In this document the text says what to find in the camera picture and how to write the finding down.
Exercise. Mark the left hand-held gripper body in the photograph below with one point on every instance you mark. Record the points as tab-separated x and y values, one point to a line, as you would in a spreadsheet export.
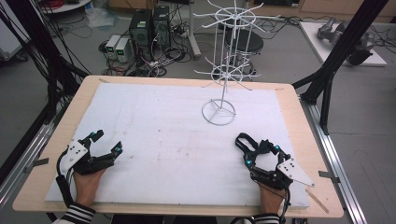
73	154

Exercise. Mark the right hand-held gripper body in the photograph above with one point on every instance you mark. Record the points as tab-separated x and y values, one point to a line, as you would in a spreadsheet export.
294	172

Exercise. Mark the person's right hand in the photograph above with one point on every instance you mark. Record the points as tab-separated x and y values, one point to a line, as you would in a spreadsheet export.
272	199

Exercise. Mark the person's left hand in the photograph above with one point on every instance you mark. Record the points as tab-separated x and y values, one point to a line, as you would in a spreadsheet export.
84	186

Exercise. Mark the metal table clamp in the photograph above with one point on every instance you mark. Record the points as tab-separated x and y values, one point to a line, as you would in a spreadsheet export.
328	176
35	165

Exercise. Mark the thin wooden stick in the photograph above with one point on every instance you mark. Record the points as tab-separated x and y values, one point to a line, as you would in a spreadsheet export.
317	200

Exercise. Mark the white foam board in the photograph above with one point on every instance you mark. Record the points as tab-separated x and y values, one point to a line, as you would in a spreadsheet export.
174	149

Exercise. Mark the grey bench power supply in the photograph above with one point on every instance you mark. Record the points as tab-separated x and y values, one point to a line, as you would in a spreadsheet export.
111	45
123	49

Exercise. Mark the black round stool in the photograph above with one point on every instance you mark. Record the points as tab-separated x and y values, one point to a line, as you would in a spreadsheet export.
249	42

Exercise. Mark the black computer tower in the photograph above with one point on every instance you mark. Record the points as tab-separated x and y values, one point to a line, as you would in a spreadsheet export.
140	34
162	26

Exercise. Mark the white platform board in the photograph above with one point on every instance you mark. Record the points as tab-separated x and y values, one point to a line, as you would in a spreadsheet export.
317	46

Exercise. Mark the clear plastic bag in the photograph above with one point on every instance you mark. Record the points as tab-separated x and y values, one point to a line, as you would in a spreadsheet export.
99	18

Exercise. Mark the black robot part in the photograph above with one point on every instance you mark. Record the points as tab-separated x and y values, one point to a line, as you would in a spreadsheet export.
361	53

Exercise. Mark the white equipment case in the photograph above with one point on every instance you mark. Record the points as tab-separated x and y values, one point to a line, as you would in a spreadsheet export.
11	40

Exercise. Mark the grey robot part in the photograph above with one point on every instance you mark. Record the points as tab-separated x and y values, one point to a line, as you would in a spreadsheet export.
330	29

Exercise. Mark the white round table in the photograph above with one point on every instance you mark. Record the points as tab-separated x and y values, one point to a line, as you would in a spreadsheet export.
67	6

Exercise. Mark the white table leg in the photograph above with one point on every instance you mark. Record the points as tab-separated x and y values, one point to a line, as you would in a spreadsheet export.
193	34

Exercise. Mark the aluminium rail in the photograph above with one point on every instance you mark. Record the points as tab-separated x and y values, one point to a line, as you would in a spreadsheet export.
21	161
336	161

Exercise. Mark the black metal frame post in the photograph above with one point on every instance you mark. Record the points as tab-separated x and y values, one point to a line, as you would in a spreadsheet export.
342	46
40	46

